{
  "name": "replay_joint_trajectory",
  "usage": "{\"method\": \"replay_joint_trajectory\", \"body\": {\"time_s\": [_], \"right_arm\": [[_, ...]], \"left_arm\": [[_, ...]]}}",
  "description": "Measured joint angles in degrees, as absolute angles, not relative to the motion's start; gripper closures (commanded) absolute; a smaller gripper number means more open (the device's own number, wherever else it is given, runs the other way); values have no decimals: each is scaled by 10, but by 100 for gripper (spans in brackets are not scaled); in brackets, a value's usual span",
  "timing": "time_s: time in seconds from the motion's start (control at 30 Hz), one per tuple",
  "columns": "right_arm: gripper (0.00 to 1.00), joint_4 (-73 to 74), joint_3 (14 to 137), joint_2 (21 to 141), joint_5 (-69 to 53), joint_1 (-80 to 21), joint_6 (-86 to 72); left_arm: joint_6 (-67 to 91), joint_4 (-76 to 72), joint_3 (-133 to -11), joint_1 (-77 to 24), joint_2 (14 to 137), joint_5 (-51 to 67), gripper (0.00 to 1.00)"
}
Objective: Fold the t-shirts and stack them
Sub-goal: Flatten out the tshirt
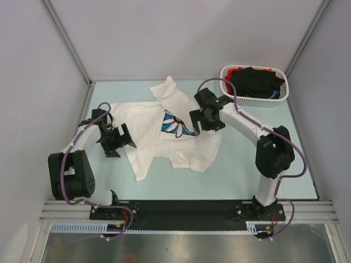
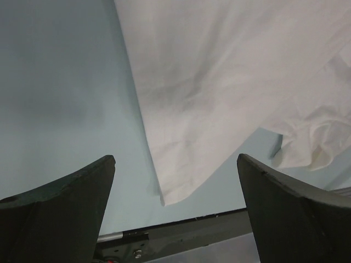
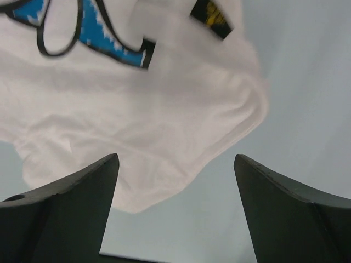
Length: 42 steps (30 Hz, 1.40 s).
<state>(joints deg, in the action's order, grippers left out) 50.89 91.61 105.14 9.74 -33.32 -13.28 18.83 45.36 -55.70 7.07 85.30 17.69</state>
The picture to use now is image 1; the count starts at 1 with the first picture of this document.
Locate black t-shirt in basket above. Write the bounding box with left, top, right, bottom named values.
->
left=234, top=67, right=285, bottom=99

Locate white daisy print t-shirt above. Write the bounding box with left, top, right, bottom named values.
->
left=111, top=76, right=222, bottom=181

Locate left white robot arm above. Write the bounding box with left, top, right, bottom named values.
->
left=48, top=108, right=136, bottom=219

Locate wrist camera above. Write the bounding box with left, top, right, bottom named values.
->
left=194, top=88, right=217, bottom=108
left=91, top=108, right=113, bottom=127

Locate white slotted cable duct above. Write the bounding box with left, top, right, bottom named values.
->
left=51, top=222, right=107, bottom=233

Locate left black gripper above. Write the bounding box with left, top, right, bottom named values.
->
left=98, top=123, right=135, bottom=157

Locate white plastic laundry basket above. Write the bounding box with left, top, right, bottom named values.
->
left=220, top=65, right=289, bottom=107

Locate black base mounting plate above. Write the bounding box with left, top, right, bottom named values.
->
left=89, top=200, right=286, bottom=231

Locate blue garment in basket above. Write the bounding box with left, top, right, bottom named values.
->
left=269, top=89, right=280, bottom=99

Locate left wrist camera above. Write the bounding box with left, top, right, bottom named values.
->
left=91, top=108, right=113, bottom=127

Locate red garment in basket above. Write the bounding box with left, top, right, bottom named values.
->
left=225, top=67, right=244, bottom=85

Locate aluminium frame rail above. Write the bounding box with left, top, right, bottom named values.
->
left=39, top=201, right=339, bottom=224

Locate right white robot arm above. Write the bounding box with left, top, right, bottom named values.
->
left=189, top=88, right=295, bottom=220

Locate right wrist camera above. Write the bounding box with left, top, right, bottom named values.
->
left=194, top=88, right=217, bottom=108

